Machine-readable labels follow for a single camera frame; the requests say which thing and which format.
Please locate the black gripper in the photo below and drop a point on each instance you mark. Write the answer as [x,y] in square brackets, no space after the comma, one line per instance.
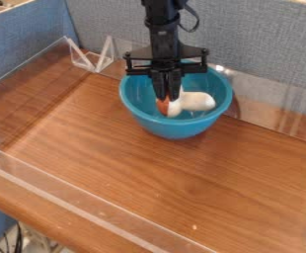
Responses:
[190,61]

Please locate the brown and white toy mushroom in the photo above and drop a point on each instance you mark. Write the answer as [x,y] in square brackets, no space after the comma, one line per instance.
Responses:
[190,101]

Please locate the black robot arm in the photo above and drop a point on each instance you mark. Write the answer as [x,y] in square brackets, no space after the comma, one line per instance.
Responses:
[166,16]

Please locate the blue plastic bowl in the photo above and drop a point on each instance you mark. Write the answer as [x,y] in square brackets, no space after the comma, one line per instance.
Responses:
[138,98]

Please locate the clear acrylic tray barrier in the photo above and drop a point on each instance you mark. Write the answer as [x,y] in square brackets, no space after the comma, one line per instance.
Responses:
[109,189]

